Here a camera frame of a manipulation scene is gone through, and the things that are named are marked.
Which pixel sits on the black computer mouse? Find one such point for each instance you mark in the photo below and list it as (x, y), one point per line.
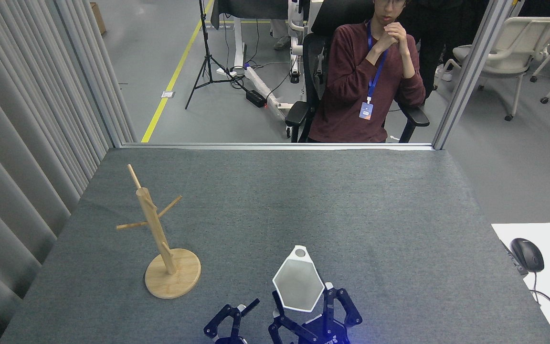
(527, 254)

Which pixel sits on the cardboard box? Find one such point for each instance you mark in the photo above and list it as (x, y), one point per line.
(98, 19)

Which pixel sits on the person's left hand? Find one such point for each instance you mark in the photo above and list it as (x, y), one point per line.
(401, 40)

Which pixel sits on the black office chair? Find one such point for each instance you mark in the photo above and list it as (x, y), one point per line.
(299, 112)

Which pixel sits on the grey felt table cover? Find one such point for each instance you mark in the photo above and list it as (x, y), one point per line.
(303, 210)

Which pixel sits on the seated person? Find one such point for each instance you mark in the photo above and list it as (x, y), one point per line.
(346, 81)

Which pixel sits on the white office chair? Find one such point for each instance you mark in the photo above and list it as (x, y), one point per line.
(513, 48)

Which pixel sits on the white desk leg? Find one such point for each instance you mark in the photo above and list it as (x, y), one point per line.
(239, 43)

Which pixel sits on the white floor plate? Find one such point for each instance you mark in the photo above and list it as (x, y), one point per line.
(167, 94)

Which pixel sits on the white hexagonal cup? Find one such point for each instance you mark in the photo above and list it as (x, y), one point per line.
(299, 284)

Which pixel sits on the white stand base bar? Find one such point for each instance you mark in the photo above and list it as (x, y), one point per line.
(260, 86)

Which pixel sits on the silver post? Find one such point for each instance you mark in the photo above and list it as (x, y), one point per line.
(471, 71)

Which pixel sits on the silver table rail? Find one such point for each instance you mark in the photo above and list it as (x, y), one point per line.
(275, 146)

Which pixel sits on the person's right hand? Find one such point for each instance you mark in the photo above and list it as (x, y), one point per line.
(386, 37)

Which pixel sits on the black cloth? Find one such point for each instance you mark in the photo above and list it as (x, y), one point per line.
(251, 8)

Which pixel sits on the wooden cup rack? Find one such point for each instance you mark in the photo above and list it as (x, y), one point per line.
(172, 277)

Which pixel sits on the grey curtain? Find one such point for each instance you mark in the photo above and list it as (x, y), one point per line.
(17, 119)

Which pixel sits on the white wheeled stand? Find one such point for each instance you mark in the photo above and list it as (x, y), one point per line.
(297, 48)

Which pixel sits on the standing person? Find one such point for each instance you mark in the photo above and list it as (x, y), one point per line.
(430, 43)
(280, 42)

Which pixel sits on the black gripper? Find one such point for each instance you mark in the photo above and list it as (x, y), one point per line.
(325, 337)
(231, 341)

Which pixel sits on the black tripod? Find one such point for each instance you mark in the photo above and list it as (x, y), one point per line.
(204, 28)

